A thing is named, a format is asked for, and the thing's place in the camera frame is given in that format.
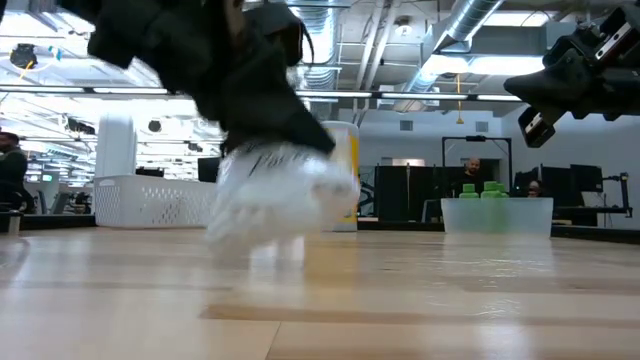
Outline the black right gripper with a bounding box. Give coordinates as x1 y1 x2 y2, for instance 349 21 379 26
503 5 640 149

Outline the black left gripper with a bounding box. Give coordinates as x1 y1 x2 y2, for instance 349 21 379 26
164 0 336 155

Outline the cotton ball bag Vanity Pack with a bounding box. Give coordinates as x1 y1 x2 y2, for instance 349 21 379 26
204 141 362 254

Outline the tall green shampoo bottle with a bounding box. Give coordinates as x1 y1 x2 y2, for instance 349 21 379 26
480 180 510 234

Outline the black background monitor row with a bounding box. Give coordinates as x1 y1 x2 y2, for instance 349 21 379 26
514 163 605 209

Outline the yellow wipes canister white lid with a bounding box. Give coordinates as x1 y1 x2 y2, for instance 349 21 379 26
319 120 361 233

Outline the clear plastic container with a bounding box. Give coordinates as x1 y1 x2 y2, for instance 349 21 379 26
440 196 555 237

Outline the white perforated plastic basket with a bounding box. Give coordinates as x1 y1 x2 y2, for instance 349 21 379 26
93 174 224 230

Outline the white pillar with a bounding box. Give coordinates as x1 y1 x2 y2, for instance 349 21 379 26
93 112 140 179

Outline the overhead light bar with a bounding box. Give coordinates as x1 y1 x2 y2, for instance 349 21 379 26
0 84 524 103

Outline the black ceiling device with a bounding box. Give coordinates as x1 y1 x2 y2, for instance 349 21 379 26
9 43 39 71

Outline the black background frame stand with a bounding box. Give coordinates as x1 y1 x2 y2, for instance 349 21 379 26
441 134 514 177

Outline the silver ribbed ventilation duct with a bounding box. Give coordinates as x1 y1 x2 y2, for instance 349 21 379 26
294 0 346 91

